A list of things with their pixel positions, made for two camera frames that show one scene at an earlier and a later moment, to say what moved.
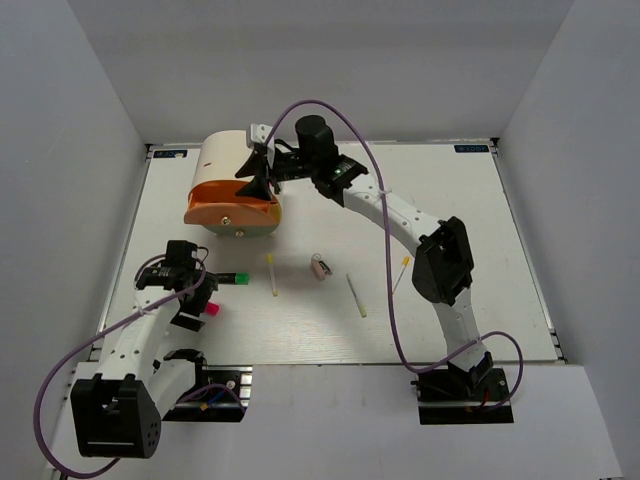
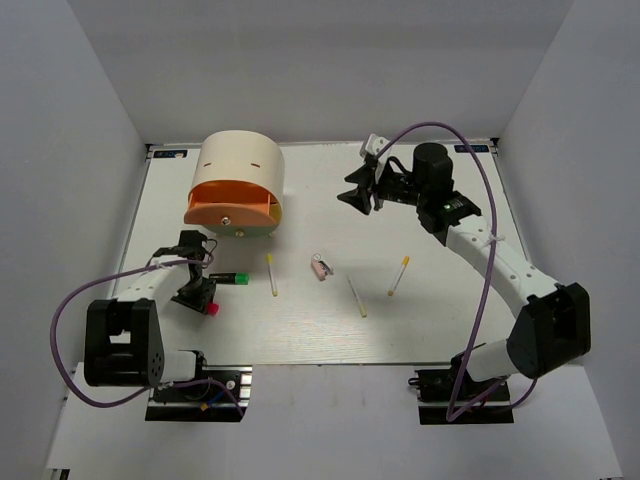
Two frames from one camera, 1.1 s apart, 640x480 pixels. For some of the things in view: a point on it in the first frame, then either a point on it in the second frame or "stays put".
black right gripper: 260,186 → 361,197
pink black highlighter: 212,309 stays put
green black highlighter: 234,278 stays put
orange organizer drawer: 218,203 stays put
